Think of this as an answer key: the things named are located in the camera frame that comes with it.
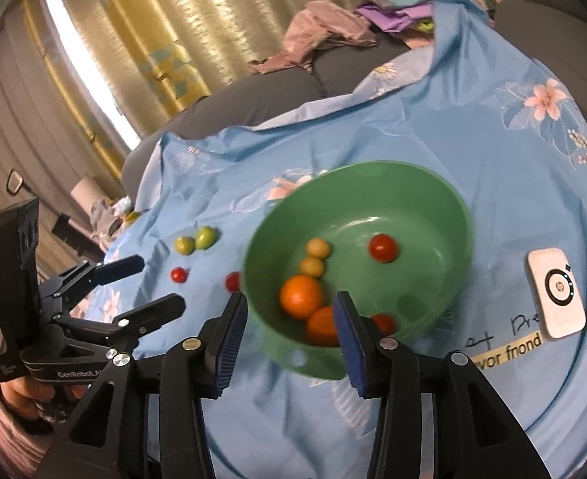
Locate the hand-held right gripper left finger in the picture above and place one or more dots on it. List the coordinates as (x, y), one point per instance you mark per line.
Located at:
(228, 344)

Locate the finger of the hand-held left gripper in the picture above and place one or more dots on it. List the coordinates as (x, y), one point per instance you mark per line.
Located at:
(153, 309)
(118, 268)

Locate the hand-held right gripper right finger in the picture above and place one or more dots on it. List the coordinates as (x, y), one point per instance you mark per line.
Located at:
(350, 349)

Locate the orange mandarin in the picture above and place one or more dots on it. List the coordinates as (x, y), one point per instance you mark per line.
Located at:
(323, 327)
(301, 298)

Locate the red cherry tomato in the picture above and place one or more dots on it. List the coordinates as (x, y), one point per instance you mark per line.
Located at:
(178, 274)
(384, 323)
(232, 282)
(383, 248)

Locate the round green fruit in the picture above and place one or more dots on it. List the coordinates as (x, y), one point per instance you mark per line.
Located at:
(184, 245)

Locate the oval green fruit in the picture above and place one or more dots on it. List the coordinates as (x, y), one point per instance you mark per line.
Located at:
(206, 237)

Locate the round tan fruit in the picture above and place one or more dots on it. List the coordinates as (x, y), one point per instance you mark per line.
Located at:
(312, 265)
(318, 248)

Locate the green plastic bowl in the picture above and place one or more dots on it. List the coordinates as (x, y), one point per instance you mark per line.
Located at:
(413, 219)

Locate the person's left hand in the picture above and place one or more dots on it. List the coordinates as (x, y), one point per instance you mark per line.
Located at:
(24, 396)

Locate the grey crumpled cloth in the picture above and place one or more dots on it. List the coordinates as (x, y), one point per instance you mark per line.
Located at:
(104, 214)

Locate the black upright vacuum cleaner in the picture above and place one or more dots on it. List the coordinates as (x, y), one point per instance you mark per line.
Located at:
(69, 229)

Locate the white paper roll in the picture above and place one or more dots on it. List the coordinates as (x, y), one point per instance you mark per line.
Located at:
(86, 189)

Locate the white portable device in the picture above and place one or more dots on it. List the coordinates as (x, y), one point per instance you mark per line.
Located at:
(555, 292)

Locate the grey sofa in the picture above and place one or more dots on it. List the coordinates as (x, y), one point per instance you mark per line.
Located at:
(273, 90)

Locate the blue floral blanket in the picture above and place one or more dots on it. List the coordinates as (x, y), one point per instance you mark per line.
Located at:
(473, 134)

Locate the golden curtain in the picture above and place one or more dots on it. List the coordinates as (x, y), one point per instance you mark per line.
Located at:
(198, 20)

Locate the pink cloth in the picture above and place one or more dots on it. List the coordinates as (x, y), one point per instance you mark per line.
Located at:
(323, 25)

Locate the small green cloth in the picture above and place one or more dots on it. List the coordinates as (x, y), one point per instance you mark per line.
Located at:
(425, 25)

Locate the purple cloth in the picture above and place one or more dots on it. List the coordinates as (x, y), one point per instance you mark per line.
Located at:
(398, 12)

